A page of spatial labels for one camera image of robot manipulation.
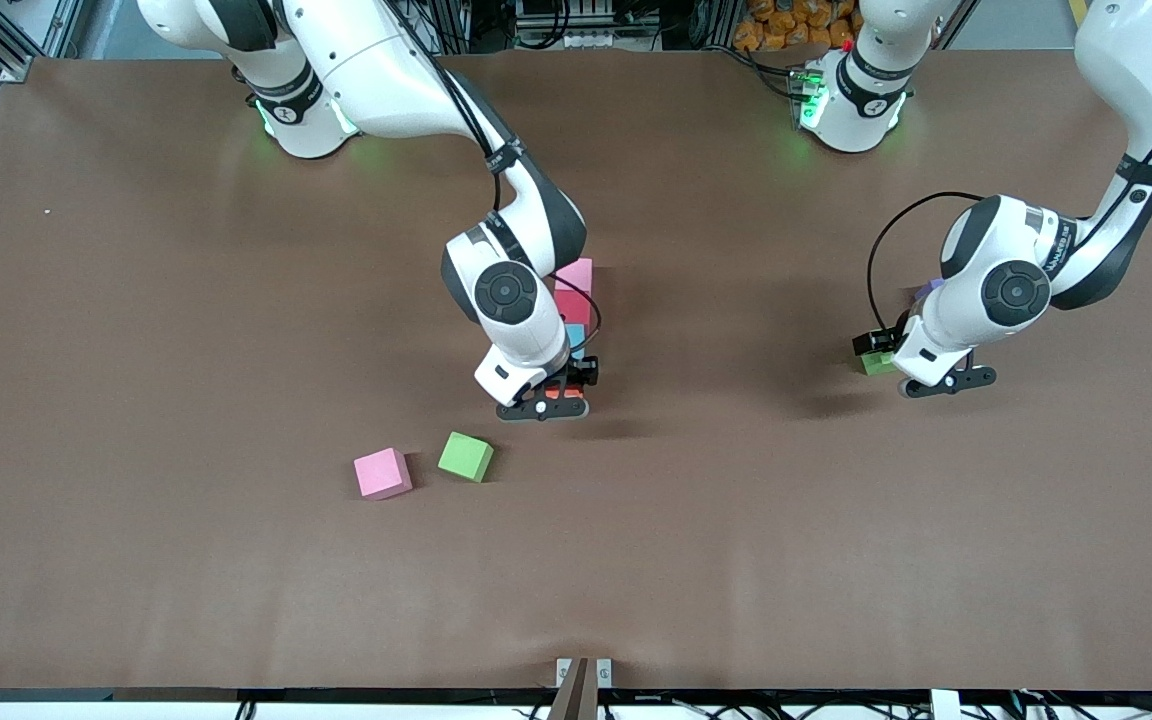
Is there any brown table cover sheet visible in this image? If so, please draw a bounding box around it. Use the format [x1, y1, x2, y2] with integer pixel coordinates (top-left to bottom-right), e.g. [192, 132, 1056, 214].
[0, 48, 1152, 693]

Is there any bag of orange items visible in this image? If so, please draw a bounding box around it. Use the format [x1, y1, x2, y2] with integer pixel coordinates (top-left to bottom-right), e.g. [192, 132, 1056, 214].
[733, 0, 862, 53]

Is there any white terminal block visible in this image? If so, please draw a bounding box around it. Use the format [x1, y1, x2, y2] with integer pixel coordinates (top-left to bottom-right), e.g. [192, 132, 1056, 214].
[516, 0, 629, 51]

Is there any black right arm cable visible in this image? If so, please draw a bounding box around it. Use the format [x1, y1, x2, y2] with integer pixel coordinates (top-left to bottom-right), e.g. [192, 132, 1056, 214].
[551, 272, 602, 356]

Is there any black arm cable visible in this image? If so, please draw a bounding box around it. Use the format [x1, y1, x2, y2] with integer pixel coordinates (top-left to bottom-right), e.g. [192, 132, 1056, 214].
[866, 192, 985, 336]
[551, 272, 602, 356]

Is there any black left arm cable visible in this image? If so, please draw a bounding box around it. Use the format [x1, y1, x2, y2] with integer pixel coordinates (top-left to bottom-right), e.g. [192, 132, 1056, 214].
[866, 192, 985, 336]

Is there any metal table edge bracket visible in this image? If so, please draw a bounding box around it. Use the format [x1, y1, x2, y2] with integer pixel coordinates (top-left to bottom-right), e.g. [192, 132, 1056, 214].
[556, 657, 614, 689]

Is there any aluminium frame profile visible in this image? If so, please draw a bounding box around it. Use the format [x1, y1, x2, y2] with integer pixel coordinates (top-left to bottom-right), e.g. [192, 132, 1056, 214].
[0, 0, 87, 83]

